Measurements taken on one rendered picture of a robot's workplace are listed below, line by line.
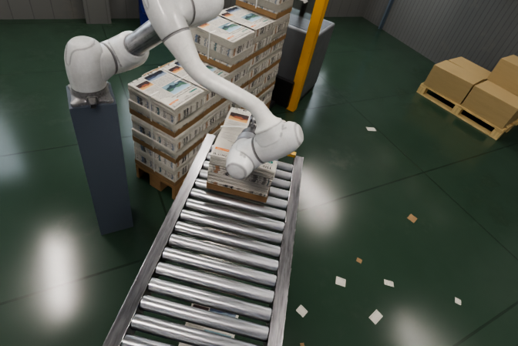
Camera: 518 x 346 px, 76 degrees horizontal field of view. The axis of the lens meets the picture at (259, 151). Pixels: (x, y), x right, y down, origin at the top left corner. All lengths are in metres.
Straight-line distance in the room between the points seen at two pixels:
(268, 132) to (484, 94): 3.83
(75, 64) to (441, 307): 2.54
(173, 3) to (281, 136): 0.55
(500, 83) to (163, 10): 4.38
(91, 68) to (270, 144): 0.90
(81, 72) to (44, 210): 1.26
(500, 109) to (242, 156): 3.87
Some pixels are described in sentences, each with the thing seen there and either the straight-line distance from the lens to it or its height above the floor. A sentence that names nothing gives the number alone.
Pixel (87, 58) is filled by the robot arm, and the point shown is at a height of 1.23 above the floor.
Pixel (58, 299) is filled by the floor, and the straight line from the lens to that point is 2.28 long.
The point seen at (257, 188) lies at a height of 0.88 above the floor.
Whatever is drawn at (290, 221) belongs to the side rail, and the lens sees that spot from 1.52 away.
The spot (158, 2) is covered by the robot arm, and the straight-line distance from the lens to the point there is 1.18.
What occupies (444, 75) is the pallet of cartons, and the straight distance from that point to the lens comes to 4.82.
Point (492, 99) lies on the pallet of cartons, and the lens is 4.68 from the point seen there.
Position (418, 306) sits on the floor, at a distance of 2.59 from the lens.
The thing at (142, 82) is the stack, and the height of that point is 0.83.
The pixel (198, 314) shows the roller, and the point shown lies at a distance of 1.27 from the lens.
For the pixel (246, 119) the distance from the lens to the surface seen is 1.61.
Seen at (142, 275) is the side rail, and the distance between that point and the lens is 1.34.
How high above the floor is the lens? 1.98
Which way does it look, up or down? 41 degrees down
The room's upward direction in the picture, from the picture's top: 13 degrees clockwise
